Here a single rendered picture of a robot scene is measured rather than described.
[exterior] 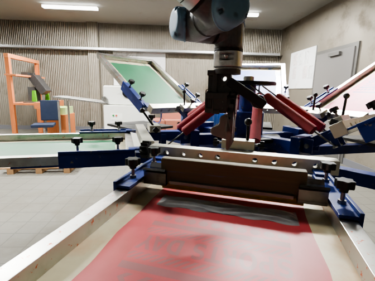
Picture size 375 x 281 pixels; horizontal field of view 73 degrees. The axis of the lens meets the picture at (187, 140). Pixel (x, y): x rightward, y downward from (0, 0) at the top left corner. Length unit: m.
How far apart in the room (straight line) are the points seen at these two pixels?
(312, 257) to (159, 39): 7.75
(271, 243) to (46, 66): 8.50
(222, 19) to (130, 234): 0.47
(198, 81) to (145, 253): 7.55
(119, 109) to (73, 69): 3.54
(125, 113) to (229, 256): 4.79
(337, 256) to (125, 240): 0.42
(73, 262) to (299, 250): 0.43
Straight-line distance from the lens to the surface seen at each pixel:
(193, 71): 7.97
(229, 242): 0.57
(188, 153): 0.98
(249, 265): 0.52
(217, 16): 0.52
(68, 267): 0.53
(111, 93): 5.36
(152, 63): 2.63
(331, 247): 0.63
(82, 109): 8.43
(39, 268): 0.52
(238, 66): 0.69
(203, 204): 0.70
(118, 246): 0.56
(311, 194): 0.74
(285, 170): 0.73
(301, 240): 0.63
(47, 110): 6.59
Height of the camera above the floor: 1.26
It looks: 11 degrees down
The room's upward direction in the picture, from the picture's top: 1 degrees clockwise
